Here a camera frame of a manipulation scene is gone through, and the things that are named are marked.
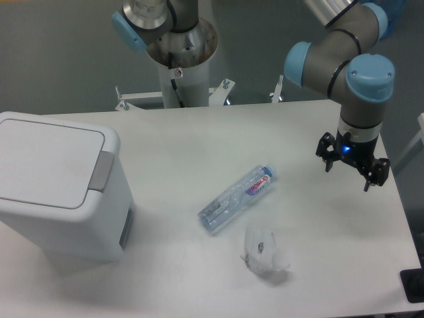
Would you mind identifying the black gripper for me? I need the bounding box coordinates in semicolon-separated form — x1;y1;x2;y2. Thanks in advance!
315;123;390;192

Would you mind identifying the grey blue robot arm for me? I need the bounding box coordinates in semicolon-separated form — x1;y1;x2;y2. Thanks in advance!
111;1;395;186

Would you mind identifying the white plastic trash can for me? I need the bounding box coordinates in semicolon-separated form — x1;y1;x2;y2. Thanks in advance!
1;111;135;262

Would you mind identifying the white trash can lid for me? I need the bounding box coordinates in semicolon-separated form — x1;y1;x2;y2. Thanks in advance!
1;119;104;209

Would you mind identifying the black device at table edge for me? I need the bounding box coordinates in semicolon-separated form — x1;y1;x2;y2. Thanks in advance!
400;268;423;303

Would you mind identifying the clear plastic water bottle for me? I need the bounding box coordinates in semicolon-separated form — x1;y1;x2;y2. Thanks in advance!
197;165;276;233

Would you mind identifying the white frame at right edge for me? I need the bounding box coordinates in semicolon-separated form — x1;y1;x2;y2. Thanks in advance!
392;113;423;176

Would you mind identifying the white pedestal base frame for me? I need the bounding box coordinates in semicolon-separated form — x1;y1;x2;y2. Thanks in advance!
115;75;286;111

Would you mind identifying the black cable on pedestal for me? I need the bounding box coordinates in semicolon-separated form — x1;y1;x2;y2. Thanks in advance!
171;76;186;109

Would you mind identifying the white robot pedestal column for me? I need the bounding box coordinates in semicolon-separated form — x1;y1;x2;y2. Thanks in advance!
147;18;218;92

